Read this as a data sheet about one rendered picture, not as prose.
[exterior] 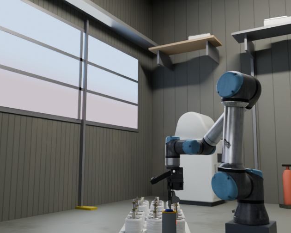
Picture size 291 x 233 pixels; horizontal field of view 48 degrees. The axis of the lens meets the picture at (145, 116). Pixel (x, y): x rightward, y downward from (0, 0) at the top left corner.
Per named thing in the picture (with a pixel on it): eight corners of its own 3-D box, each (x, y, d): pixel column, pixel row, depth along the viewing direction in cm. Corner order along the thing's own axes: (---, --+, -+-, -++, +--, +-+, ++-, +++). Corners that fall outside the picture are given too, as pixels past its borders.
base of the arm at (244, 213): (272, 221, 145) (271, 198, 147) (265, 226, 132) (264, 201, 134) (238, 217, 153) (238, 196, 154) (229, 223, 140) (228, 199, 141)
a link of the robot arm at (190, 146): (205, 138, 160) (189, 140, 168) (189, 137, 153) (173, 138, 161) (205, 155, 159) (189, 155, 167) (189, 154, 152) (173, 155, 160)
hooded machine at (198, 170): (228, 202, 452) (226, 114, 469) (215, 207, 404) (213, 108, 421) (186, 199, 484) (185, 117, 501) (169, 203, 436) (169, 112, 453)
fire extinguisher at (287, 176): (300, 207, 405) (298, 164, 412) (299, 210, 385) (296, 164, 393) (280, 206, 417) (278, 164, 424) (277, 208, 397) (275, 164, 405)
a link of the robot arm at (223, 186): (253, 201, 136) (258, 73, 139) (231, 204, 127) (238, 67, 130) (229, 196, 146) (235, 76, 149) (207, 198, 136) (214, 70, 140)
